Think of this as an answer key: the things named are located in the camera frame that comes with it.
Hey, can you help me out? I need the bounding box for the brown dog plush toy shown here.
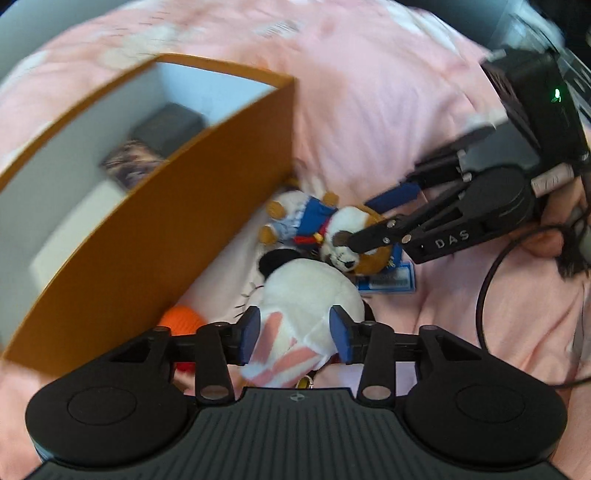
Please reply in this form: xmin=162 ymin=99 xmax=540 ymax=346
xmin=257 ymin=178 xmax=402 ymax=278

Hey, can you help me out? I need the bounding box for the blue card tag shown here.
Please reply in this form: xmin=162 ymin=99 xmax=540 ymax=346
xmin=356 ymin=261 xmax=417 ymax=296

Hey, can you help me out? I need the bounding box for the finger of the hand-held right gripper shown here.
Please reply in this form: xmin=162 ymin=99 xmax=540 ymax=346
xmin=346 ymin=194 xmax=472 ymax=254
xmin=366 ymin=127 xmax=498 ymax=211

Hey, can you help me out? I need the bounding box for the person's right hand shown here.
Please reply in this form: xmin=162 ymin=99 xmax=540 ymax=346
xmin=526 ymin=226 xmax=570 ymax=259

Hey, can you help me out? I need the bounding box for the patterned photo card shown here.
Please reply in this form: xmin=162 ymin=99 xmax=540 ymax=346
xmin=99 ymin=140 xmax=168 ymax=191

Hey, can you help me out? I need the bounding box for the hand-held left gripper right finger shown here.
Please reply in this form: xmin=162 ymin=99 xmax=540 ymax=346
xmin=329 ymin=305 xmax=482 ymax=403

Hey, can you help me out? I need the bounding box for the orange cardboard box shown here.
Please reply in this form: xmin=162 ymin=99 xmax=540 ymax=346
xmin=0 ymin=53 xmax=297 ymax=385

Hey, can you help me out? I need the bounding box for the black case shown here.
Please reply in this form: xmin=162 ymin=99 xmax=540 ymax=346
xmin=129 ymin=102 xmax=206 ymax=156

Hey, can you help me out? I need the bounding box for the black cable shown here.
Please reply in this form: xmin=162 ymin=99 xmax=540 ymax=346
xmin=477 ymin=225 xmax=591 ymax=389

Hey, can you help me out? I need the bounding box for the orange crochet fruit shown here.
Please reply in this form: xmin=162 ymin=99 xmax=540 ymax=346
xmin=157 ymin=305 xmax=206 ymax=376

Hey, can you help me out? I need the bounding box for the white panda plush toy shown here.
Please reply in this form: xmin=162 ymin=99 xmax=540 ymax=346
xmin=240 ymin=248 xmax=376 ymax=389

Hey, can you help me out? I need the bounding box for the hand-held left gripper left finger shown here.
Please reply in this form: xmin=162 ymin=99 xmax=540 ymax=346
xmin=111 ymin=306 xmax=262 ymax=403

